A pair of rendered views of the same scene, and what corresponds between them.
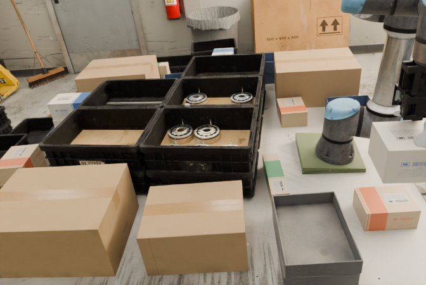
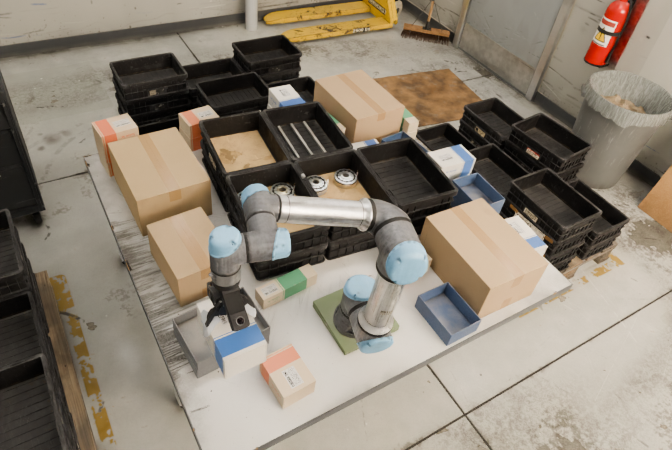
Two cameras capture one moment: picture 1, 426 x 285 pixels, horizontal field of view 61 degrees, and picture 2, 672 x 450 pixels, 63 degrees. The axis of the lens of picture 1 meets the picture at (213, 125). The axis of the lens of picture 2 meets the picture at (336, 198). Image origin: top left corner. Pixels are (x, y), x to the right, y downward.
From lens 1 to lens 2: 1.48 m
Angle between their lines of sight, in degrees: 38
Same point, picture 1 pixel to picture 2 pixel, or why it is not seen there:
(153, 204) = (182, 217)
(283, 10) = not seen: outside the picture
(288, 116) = not seen: hidden behind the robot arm
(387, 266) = (226, 394)
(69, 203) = (153, 174)
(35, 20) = not seen: outside the picture
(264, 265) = not seen: hidden behind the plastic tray
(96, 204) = (158, 187)
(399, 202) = (287, 379)
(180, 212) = (181, 236)
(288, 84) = (430, 237)
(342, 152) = (341, 321)
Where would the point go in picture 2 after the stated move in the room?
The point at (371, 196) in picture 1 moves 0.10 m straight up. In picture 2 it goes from (284, 357) to (286, 341)
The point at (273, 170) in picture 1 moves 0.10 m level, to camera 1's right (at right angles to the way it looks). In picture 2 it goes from (288, 279) to (304, 297)
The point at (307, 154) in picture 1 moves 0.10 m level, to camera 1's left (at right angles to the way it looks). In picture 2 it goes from (336, 298) to (320, 281)
